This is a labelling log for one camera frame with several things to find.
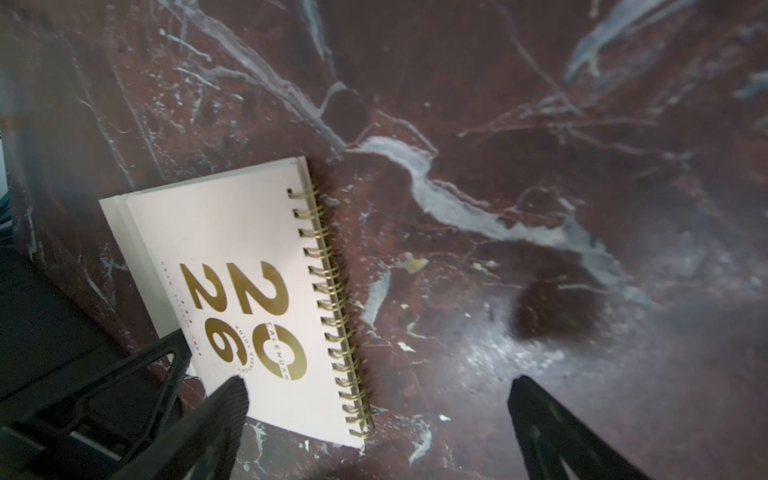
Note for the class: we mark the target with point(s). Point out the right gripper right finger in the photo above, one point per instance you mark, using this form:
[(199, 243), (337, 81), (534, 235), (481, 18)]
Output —
[(554, 442)]

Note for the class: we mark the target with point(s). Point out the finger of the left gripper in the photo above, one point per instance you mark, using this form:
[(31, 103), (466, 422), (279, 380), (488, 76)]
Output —
[(111, 416)]

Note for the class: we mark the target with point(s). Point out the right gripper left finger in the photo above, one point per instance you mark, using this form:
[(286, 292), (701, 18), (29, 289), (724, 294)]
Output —
[(204, 445)]

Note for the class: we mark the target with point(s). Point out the pink calendar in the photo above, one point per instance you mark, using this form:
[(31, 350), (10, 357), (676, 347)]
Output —
[(240, 264)]

